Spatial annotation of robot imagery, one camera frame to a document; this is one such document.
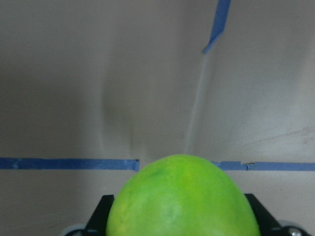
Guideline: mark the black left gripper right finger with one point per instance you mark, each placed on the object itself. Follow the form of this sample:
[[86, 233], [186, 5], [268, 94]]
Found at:
[[268, 225]]

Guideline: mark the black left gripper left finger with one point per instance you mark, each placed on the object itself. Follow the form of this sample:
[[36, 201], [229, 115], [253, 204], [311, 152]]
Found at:
[[96, 225]]

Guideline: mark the green apple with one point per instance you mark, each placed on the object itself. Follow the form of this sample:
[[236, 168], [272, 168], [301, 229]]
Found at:
[[181, 195]]

